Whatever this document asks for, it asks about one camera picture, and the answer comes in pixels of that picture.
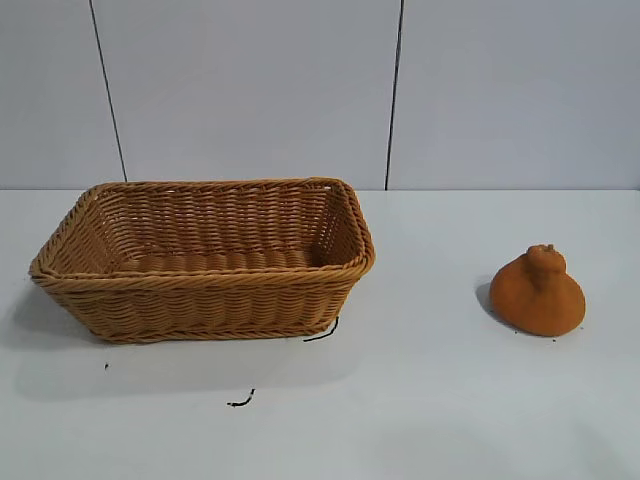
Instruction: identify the orange-brown bread bun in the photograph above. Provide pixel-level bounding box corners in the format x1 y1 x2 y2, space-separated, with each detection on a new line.
488 243 587 337

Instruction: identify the tan woven wicker basket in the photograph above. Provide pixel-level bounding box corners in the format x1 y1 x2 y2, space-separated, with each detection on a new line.
28 175 377 344

